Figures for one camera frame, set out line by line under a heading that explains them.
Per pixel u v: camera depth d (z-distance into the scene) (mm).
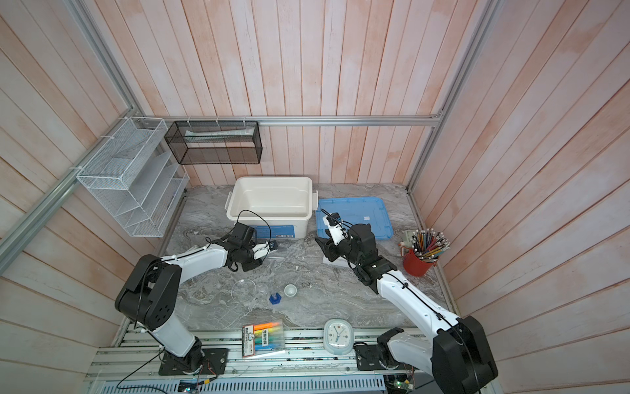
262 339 763
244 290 883
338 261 729
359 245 598
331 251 711
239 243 743
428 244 872
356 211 1118
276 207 1101
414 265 858
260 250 836
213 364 730
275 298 857
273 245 837
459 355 396
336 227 683
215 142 1060
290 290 869
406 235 981
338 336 762
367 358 730
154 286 495
